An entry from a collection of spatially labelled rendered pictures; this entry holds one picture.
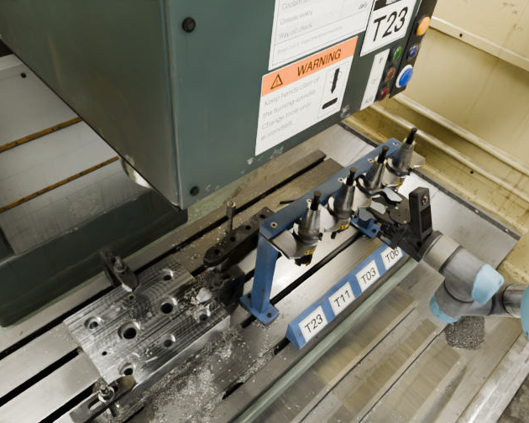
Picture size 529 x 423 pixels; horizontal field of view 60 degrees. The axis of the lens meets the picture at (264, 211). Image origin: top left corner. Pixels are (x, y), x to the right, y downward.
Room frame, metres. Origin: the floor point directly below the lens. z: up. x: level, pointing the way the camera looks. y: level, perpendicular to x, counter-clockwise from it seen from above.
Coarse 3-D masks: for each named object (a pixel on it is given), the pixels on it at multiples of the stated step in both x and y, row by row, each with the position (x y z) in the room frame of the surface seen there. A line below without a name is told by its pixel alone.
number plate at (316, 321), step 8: (312, 312) 0.59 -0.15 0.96; (320, 312) 0.59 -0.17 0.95; (304, 320) 0.56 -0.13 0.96; (312, 320) 0.57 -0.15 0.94; (320, 320) 0.58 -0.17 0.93; (304, 328) 0.55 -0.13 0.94; (312, 328) 0.56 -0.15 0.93; (320, 328) 0.57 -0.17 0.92; (304, 336) 0.53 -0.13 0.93; (312, 336) 0.54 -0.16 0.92
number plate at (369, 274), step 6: (372, 264) 0.76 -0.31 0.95; (366, 270) 0.74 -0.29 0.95; (372, 270) 0.75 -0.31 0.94; (360, 276) 0.72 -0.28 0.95; (366, 276) 0.73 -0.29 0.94; (372, 276) 0.74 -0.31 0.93; (378, 276) 0.75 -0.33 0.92; (360, 282) 0.71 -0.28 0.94; (366, 282) 0.72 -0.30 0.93; (372, 282) 0.73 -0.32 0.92; (360, 288) 0.70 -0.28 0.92
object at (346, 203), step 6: (354, 180) 0.71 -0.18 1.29; (342, 186) 0.70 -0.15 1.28; (348, 186) 0.69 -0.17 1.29; (354, 186) 0.69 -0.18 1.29; (342, 192) 0.69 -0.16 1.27; (348, 192) 0.69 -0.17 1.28; (354, 192) 0.70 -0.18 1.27; (336, 198) 0.70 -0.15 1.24; (342, 198) 0.69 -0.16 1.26; (348, 198) 0.69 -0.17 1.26; (336, 204) 0.69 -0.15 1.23; (342, 204) 0.68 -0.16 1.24; (348, 204) 0.68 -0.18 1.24; (342, 210) 0.68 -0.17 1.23; (348, 210) 0.68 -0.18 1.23
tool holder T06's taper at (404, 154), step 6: (402, 144) 0.86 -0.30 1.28; (408, 144) 0.86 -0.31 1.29; (414, 144) 0.86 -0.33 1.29; (402, 150) 0.86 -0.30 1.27; (408, 150) 0.85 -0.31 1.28; (396, 156) 0.86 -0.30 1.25; (402, 156) 0.85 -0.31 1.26; (408, 156) 0.85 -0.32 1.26; (396, 162) 0.85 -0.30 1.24; (402, 162) 0.85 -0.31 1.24; (408, 162) 0.85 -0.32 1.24; (402, 168) 0.85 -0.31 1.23
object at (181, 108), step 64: (0, 0) 0.59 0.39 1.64; (64, 0) 0.45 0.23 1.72; (128, 0) 0.36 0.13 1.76; (192, 0) 0.35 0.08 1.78; (256, 0) 0.40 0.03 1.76; (64, 64) 0.47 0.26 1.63; (128, 64) 0.37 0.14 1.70; (192, 64) 0.35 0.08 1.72; (256, 64) 0.41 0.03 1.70; (128, 128) 0.38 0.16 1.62; (192, 128) 0.35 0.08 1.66; (256, 128) 0.41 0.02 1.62; (320, 128) 0.50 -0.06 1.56; (192, 192) 0.34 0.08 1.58
